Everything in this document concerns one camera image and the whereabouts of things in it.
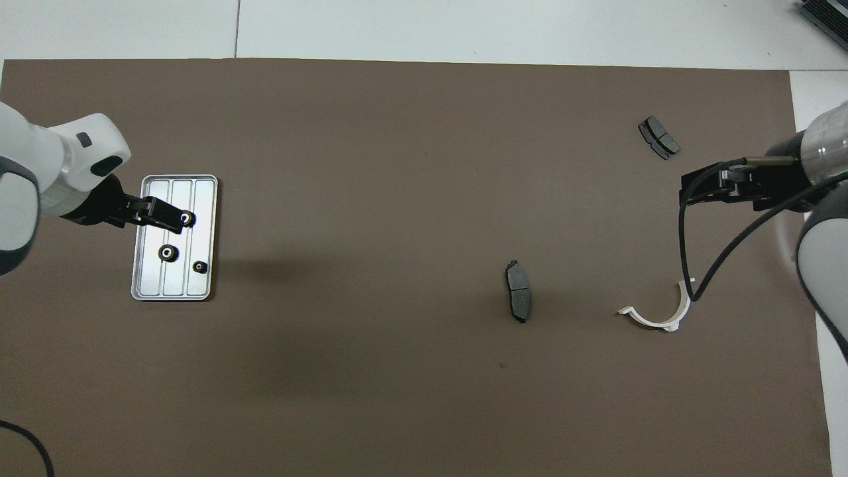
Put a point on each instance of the silver metal tray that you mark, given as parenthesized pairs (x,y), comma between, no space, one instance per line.
(149,271)

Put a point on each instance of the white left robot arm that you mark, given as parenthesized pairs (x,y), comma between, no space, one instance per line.
(40,159)

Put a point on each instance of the long dark brake pad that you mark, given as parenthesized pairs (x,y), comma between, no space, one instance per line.
(518,295)

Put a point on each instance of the brown table mat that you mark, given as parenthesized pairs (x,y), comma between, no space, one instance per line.
(430,132)

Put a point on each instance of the short dark brake pad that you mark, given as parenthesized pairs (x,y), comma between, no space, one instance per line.
(656,134)

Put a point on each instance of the large black bearing gear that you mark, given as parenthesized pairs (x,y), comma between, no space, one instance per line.
(191,218)
(163,256)

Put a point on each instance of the grey ribbed device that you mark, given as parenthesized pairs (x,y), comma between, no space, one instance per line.
(828,13)

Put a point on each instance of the small black bearing gear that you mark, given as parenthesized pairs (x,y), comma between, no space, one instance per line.
(197,269)

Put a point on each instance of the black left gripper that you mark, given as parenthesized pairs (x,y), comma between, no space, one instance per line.
(106,205)

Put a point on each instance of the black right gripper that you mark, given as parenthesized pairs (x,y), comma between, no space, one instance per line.
(782,179)

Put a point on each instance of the white curved plastic bracket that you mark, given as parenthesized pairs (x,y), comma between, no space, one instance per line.
(646,319)

